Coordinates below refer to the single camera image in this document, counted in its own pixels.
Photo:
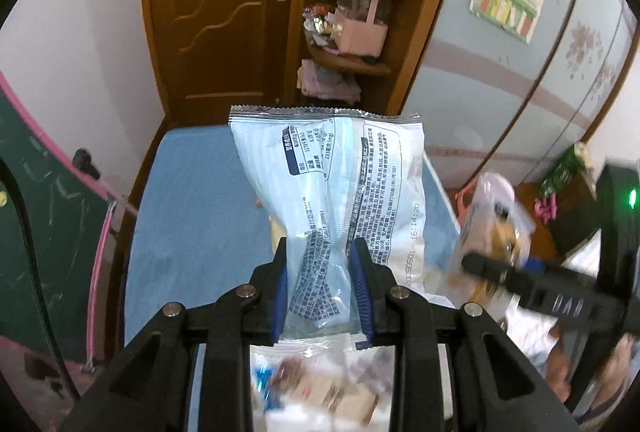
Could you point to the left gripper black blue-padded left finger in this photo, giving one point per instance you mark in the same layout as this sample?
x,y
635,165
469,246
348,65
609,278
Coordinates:
x,y
148,386

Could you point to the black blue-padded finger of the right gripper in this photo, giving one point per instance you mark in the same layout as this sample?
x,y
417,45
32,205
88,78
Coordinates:
x,y
494,275
535,266

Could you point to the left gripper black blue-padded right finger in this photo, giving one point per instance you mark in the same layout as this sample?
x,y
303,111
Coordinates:
x,y
454,369

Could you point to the clear bag brown cookies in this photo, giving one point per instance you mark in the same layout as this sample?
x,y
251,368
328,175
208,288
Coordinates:
x,y
496,226

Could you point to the pale blue snack bag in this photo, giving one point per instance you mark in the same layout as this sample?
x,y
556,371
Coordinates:
x,y
327,176

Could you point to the person's right hand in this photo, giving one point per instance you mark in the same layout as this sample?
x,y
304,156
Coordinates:
x,y
612,378

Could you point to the pink plastic stool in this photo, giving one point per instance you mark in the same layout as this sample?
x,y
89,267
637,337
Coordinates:
x,y
463,199

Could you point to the green bag on cabinet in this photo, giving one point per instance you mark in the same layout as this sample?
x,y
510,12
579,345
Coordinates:
x,y
577,158

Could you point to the blue foil candy packet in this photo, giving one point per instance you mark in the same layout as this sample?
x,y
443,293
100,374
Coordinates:
x,y
264,377

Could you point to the beige boxed snack packet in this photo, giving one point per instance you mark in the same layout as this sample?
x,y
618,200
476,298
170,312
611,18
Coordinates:
x,y
337,396

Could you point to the blue fuzzy table cloth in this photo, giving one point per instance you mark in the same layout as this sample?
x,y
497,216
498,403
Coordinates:
x,y
202,230

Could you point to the white plastic tray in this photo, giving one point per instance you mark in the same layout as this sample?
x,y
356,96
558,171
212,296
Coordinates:
x,y
336,354

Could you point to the folded pink cloths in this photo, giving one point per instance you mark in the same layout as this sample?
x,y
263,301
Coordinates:
x,y
318,82

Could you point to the pink gift basket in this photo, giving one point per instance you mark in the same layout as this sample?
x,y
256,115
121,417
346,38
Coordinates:
x,y
359,27

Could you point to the wooden corner shelf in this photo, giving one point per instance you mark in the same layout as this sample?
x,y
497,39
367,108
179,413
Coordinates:
x,y
370,7

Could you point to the brown wooden door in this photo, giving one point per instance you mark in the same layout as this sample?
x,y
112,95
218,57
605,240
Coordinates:
x,y
209,55

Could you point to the green chalkboard pink frame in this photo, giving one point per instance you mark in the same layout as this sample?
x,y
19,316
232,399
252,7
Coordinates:
x,y
74,221

